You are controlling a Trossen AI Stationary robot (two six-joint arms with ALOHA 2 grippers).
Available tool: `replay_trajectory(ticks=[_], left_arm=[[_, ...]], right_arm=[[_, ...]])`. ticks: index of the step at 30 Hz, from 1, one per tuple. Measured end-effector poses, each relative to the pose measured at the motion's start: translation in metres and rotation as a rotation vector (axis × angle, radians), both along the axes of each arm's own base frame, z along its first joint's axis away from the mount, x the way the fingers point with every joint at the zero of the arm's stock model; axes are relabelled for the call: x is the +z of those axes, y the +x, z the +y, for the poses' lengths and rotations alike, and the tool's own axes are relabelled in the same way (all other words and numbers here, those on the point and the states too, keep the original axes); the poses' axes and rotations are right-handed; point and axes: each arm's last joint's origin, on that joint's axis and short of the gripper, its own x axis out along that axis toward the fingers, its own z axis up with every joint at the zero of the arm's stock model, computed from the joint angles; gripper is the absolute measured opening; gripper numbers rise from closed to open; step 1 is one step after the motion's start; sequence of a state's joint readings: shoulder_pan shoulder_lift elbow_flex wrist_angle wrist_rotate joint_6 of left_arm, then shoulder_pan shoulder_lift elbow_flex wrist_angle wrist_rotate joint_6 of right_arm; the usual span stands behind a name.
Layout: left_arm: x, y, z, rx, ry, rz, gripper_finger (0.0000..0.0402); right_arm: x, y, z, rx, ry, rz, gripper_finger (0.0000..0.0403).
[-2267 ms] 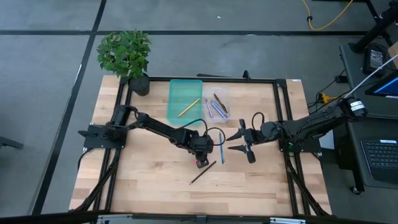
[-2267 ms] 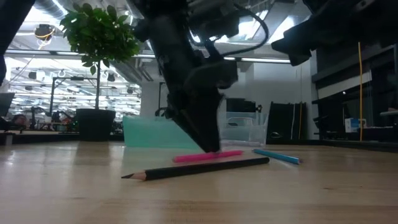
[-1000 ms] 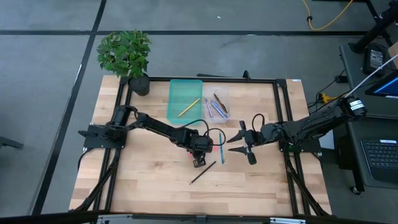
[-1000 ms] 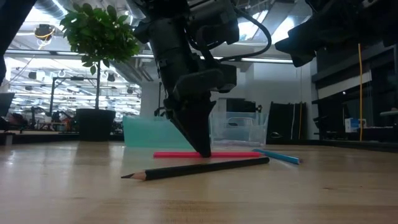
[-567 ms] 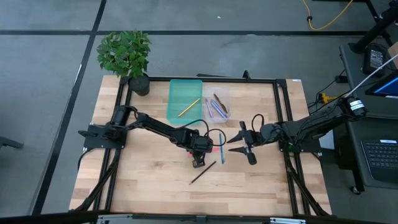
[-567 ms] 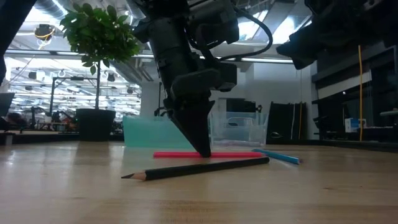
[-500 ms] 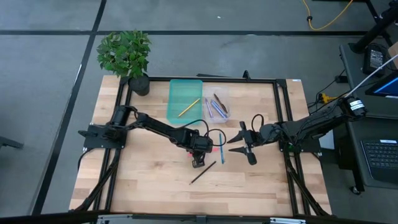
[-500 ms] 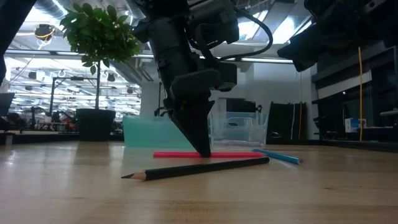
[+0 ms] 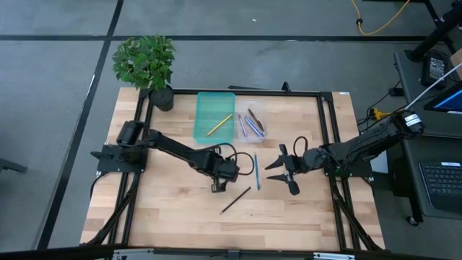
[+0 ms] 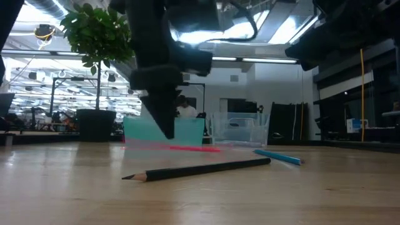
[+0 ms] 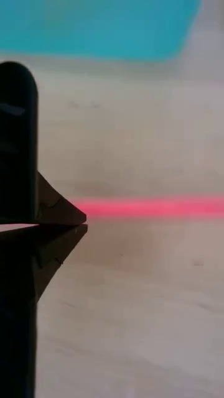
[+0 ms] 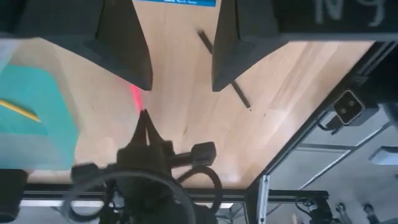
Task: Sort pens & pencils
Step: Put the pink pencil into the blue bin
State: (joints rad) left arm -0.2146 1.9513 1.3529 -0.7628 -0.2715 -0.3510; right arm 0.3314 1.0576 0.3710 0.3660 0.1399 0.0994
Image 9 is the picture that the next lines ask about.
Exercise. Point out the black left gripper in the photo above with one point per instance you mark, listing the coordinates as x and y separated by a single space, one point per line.
227 171

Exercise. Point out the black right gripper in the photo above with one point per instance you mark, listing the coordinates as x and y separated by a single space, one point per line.
307 160

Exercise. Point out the blue pencil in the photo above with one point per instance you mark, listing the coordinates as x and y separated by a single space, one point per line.
257 173

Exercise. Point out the light blue pen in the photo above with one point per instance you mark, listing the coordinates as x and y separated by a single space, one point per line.
254 127

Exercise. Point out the brown pen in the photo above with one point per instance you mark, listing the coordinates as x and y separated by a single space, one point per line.
256 120

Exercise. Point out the lavender pen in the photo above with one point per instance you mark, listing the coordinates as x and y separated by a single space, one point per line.
242 125

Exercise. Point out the yellow pencil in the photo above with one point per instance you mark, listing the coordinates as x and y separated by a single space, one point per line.
219 125

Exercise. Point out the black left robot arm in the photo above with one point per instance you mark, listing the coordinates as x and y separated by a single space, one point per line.
173 148

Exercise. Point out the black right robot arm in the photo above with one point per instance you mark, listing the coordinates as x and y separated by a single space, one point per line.
375 139

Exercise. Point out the black pencil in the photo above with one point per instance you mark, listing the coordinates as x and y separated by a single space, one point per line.
235 200

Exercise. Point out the clear plastic bin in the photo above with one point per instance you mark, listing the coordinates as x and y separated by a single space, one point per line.
252 139

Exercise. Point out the teal plastic bin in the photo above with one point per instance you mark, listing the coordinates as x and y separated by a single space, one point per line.
213 104

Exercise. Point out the yellow plug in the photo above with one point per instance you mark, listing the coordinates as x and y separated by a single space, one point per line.
377 113

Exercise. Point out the green plant in black pot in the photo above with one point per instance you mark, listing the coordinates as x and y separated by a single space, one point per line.
144 61

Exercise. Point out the dark grey desk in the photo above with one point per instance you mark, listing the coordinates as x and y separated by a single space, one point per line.
411 79

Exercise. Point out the black keyboard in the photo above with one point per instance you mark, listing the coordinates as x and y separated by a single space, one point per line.
444 184

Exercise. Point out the computer monitor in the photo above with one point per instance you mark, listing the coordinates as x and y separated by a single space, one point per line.
447 101

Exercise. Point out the black power adapter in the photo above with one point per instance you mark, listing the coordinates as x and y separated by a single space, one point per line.
436 68

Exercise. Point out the black floor stand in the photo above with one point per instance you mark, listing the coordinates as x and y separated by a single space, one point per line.
433 36

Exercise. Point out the black floor leg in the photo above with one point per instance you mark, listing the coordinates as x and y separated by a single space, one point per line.
11 166

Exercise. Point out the black table frame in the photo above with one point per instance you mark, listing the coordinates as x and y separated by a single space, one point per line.
274 93

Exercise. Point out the black camera mount rail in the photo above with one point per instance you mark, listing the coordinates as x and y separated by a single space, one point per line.
54 252

